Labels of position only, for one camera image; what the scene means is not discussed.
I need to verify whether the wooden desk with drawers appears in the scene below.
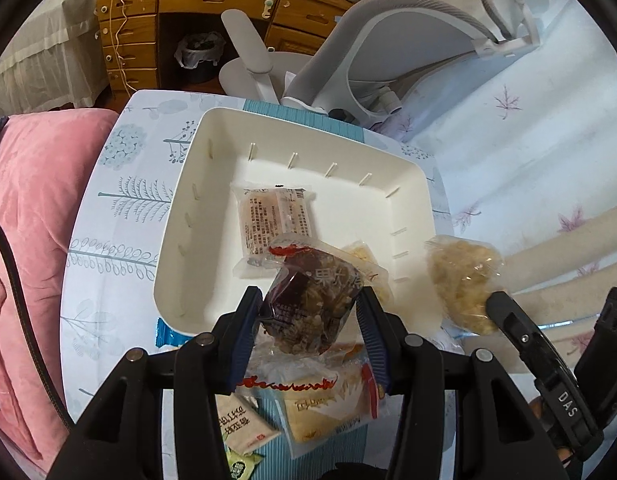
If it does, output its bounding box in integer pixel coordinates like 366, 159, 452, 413
95, 0, 361, 95

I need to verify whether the cream bread packet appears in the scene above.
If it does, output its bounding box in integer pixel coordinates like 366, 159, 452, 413
281, 357, 391, 461

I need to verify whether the trash bin with white bag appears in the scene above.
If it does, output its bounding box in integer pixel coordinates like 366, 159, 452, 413
175, 31, 225, 84

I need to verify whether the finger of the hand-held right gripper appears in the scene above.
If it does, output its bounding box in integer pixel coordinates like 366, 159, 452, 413
575, 287, 617, 428
487, 291, 605, 462

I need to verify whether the dark red nut snack packet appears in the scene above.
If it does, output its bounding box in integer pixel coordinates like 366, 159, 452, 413
232, 232, 389, 357

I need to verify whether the pink blanket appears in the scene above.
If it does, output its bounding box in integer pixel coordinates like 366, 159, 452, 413
0, 109, 120, 463

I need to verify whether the clear packet with red edge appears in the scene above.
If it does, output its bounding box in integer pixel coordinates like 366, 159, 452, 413
236, 342, 369, 397

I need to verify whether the grey office chair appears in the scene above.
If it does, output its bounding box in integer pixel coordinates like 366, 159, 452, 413
218, 0, 549, 128

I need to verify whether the tree print tablecloth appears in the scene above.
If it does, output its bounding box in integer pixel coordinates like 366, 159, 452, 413
58, 89, 469, 480

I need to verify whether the clear packet of pink cake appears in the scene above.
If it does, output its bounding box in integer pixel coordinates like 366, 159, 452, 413
231, 183, 319, 267

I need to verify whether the green sachet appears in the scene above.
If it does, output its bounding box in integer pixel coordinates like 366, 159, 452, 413
225, 447, 265, 480

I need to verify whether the blue snack packet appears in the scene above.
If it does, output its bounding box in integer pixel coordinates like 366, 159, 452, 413
155, 317, 190, 349

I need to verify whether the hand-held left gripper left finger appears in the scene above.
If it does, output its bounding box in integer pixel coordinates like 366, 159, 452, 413
46, 285, 264, 480

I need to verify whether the beige sachet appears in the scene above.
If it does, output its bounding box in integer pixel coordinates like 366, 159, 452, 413
216, 394, 282, 454

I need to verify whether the black cable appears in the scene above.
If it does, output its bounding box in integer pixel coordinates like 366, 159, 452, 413
0, 210, 75, 431

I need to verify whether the white lace cover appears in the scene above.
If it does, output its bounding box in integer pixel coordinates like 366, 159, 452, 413
0, 0, 112, 109

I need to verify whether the white plastic bin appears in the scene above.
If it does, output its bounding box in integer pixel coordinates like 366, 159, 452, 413
152, 106, 437, 337

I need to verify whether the white charging cable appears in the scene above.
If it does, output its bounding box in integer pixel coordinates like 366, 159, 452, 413
95, 0, 135, 92

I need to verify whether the pale yellow puffed snack packet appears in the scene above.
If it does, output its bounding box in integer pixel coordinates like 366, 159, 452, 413
425, 235, 504, 336
342, 241, 391, 306

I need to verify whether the white leaf print sheet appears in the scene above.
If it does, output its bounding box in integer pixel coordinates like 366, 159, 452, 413
373, 0, 617, 376

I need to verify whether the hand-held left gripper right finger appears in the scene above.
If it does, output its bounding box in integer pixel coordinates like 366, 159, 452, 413
355, 287, 571, 480

